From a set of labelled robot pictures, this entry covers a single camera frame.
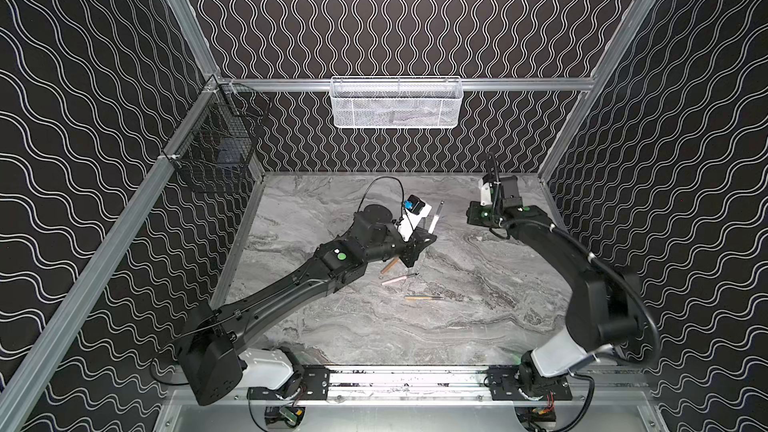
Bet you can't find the brown pen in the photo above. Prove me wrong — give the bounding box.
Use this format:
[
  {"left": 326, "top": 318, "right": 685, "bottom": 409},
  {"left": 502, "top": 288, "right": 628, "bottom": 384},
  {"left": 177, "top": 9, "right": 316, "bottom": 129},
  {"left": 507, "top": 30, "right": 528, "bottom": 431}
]
[{"left": 380, "top": 257, "right": 400, "bottom": 275}]

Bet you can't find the white pink pen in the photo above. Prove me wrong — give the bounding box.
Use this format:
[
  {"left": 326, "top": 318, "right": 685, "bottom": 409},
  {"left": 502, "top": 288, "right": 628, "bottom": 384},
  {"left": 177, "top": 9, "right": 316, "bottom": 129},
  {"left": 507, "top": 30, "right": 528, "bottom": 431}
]
[{"left": 428, "top": 201, "right": 444, "bottom": 234}]

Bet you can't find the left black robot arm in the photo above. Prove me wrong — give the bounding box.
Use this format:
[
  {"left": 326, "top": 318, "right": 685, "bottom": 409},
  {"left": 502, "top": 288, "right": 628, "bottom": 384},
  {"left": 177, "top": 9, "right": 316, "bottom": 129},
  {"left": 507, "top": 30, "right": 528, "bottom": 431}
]
[{"left": 174, "top": 195, "right": 437, "bottom": 406}]

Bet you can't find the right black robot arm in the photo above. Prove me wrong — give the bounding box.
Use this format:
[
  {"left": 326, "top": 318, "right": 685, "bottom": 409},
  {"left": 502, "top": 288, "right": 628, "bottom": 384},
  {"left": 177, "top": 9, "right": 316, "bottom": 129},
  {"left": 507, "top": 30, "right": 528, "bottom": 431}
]
[{"left": 466, "top": 172, "right": 661, "bottom": 381}]

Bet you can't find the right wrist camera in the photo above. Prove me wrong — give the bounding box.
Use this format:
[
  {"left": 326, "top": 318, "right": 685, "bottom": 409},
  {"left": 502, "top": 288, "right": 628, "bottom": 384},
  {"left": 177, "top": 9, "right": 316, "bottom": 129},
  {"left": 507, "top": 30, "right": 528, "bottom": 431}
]
[{"left": 478, "top": 173, "right": 503, "bottom": 207}]

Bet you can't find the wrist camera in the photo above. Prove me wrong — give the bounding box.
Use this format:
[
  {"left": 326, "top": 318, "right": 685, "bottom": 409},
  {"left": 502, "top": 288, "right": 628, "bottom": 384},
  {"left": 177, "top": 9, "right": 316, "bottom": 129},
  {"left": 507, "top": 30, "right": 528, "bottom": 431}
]
[
  {"left": 478, "top": 173, "right": 503, "bottom": 207},
  {"left": 397, "top": 194, "right": 432, "bottom": 242}
]

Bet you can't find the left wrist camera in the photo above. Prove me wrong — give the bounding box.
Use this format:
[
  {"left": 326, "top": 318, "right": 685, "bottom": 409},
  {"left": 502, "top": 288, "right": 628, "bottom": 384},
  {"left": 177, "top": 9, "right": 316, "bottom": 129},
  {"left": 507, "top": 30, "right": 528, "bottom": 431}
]
[{"left": 397, "top": 194, "right": 432, "bottom": 242}]

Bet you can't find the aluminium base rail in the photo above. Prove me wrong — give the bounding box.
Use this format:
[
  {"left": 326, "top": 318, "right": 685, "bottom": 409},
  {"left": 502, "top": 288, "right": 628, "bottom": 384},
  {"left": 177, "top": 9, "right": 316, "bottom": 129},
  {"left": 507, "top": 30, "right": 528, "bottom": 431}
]
[{"left": 170, "top": 364, "right": 652, "bottom": 404}]

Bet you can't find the white wire mesh basket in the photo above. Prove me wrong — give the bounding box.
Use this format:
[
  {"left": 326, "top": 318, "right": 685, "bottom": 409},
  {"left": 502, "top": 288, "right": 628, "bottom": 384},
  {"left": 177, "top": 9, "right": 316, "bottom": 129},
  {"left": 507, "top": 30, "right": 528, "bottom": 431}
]
[{"left": 329, "top": 76, "right": 464, "bottom": 129}]

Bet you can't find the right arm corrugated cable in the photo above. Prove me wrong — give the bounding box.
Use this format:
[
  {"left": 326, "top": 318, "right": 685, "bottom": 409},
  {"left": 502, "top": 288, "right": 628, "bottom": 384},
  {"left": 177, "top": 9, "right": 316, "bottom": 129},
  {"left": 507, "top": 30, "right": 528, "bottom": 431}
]
[{"left": 539, "top": 221, "right": 662, "bottom": 367}]

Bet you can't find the black wire mesh basket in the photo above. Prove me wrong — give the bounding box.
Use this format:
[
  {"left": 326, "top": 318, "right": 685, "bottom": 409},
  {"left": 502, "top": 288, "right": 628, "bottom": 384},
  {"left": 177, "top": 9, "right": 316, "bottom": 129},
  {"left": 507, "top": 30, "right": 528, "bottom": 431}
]
[{"left": 164, "top": 76, "right": 259, "bottom": 197}]

